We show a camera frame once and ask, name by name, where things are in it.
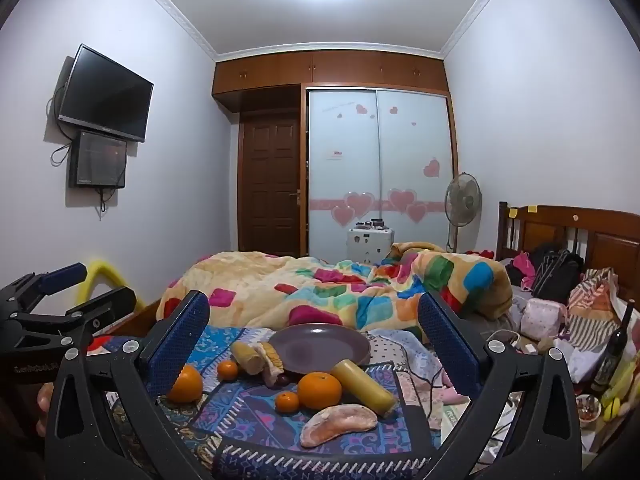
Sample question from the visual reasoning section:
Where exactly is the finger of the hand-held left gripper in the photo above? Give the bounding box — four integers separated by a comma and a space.
7, 286, 137, 355
0, 262, 89, 322

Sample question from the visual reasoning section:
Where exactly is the yellow green toy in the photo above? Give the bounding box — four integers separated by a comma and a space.
601, 349, 640, 422

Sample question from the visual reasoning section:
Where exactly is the black television cable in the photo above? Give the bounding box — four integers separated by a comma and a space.
46, 82, 76, 167

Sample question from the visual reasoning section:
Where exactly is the large orange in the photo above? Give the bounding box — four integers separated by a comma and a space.
297, 371, 344, 411
166, 365, 204, 404

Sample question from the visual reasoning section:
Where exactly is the pink cloth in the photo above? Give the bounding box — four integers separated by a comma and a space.
430, 377, 473, 406

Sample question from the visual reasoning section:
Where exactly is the small black wall monitor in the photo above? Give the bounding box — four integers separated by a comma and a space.
68, 130, 128, 190

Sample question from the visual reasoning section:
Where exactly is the blue patterned quilt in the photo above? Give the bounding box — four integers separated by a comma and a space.
85, 325, 443, 480

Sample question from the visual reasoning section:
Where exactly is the colourful patchwork blanket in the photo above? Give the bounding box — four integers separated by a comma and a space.
156, 242, 514, 335

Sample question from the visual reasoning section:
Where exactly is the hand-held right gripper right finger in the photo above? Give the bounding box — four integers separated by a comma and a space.
417, 290, 583, 480

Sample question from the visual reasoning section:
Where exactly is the magenta clothing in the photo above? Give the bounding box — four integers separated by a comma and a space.
511, 252, 537, 281

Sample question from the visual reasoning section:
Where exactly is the striped tote bag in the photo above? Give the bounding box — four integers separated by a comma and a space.
566, 268, 622, 357

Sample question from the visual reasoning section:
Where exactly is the wooden bed headboard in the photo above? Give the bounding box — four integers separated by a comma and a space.
497, 201, 640, 283

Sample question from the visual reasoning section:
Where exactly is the person's left hand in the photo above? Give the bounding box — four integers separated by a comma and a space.
37, 383, 54, 437

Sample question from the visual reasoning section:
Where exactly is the brown wooden door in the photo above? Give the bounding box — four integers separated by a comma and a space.
238, 112, 305, 259

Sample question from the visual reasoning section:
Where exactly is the small snack bowl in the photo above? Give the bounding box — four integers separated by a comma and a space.
574, 393, 603, 429

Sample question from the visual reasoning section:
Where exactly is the yellow padded rail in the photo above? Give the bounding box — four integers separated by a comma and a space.
79, 257, 147, 312

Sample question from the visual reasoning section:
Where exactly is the dark wine bottle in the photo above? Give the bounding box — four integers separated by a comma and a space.
591, 300, 636, 394

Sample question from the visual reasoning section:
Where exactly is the smooth yellow banana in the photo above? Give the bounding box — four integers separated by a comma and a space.
331, 360, 397, 417

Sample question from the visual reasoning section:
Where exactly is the light blue cloth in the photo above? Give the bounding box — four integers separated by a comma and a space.
370, 329, 441, 368

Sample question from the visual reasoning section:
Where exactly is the wall-mounted black television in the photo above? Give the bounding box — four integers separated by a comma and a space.
57, 44, 155, 143

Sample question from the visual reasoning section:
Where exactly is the pink quilted pouch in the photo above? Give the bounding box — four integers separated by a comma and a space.
520, 298, 569, 340

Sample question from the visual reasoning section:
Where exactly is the standing electric fan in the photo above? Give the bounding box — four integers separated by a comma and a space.
444, 172, 484, 254

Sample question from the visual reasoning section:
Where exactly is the purple plate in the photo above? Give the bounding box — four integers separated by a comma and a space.
267, 323, 372, 376

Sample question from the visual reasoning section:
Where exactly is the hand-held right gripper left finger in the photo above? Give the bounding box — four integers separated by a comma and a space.
45, 290, 221, 480

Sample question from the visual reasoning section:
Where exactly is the peeled pomelo segment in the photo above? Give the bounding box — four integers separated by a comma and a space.
300, 403, 379, 449

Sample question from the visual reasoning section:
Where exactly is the yellow fruit slice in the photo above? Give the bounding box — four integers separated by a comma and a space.
230, 341, 268, 375

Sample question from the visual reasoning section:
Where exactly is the wooden wardrobe frame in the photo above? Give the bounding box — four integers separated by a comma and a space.
211, 48, 460, 261

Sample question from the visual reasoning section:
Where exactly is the peeled banana toy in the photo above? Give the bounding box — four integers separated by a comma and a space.
252, 342, 288, 388

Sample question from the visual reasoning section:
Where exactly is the white appliance box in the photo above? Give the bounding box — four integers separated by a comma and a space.
347, 227, 396, 265

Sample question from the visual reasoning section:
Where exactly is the black backpack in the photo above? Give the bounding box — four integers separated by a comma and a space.
530, 244, 585, 304

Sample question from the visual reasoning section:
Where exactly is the frosted heart-decorated sliding door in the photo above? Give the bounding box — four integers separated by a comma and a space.
376, 91, 453, 253
307, 90, 379, 257

